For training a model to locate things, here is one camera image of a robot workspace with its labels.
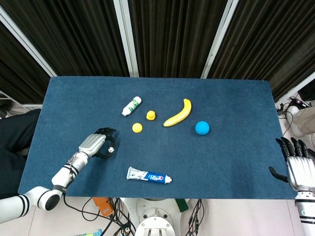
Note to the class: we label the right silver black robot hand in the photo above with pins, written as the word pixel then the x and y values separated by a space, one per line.
pixel 301 169

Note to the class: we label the blue white toothpaste tube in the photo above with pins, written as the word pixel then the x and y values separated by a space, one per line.
pixel 150 176

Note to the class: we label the yellow half dome toy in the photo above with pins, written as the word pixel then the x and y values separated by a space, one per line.
pixel 137 127

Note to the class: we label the yellow toy banana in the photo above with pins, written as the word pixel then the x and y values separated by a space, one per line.
pixel 179 115

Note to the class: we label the dark curtain panel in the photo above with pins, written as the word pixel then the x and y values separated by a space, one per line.
pixel 172 37
pixel 81 37
pixel 17 76
pixel 265 39

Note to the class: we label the dark fabric clothing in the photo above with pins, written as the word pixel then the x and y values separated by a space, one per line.
pixel 14 147

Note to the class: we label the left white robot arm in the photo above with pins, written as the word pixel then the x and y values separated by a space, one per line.
pixel 39 195

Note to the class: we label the yellow rubber duck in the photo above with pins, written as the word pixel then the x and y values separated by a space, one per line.
pixel 150 115

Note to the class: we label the blue foam ball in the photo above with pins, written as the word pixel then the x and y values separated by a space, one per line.
pixel 202 127

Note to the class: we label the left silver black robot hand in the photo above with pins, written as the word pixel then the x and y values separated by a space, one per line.
pixel 92 143

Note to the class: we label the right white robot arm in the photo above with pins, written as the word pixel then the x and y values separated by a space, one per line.
pixel 306 211

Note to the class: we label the green blue stick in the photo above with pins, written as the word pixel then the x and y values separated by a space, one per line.
pixel 92 232

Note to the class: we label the blue table cloth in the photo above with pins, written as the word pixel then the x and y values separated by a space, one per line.
pixel 221 159

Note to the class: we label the green flat object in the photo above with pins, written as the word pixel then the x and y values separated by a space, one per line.
pixel 182 205

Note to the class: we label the small black white soccer ball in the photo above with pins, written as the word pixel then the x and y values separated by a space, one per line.
pixel 111 149

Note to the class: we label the white shoe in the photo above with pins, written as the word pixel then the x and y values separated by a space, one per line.
pixel 294 120

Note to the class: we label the orange control box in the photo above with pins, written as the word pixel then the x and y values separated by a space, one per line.
pixel 104 207

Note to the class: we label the white green plastic bottle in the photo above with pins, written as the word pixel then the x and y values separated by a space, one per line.
pixel 131 106

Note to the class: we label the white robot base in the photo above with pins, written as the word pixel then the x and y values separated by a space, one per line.
pixel 155 218

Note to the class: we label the white frame post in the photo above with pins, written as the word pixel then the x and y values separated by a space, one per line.
pixel 27 41
pixel 295 88
pixel 219 41
pixel 126 39

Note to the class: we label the beige trouser leg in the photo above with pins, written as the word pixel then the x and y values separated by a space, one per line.
pixel 306 120

